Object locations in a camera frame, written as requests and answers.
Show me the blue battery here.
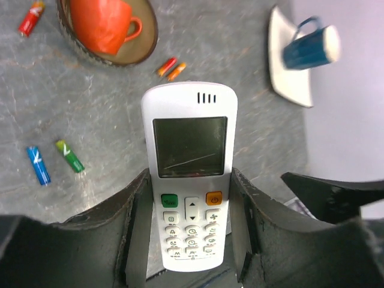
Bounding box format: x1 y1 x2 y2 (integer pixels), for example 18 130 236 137
26 146 51 186

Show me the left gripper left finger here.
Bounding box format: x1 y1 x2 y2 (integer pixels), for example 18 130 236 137
1 170 150 287

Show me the dark blue mug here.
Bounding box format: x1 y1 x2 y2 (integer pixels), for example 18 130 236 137
282 16 341 70

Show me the orange cup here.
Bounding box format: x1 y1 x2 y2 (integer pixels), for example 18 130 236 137
69 0 143 55

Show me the red orange battery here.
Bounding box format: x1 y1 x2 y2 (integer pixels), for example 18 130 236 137
157 57 177 77

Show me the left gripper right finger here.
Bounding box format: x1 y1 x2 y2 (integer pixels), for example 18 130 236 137
230 169 383 287

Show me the white square plate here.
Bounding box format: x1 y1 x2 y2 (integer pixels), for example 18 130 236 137
267 5 313 108

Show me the red battery by bowl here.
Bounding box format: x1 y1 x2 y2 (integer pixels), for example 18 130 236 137
18 1 45 37

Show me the white remote control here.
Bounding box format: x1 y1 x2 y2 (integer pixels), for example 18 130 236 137
141 82 238 272

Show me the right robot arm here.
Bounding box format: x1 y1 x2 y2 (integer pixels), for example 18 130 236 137
281 172 383 224

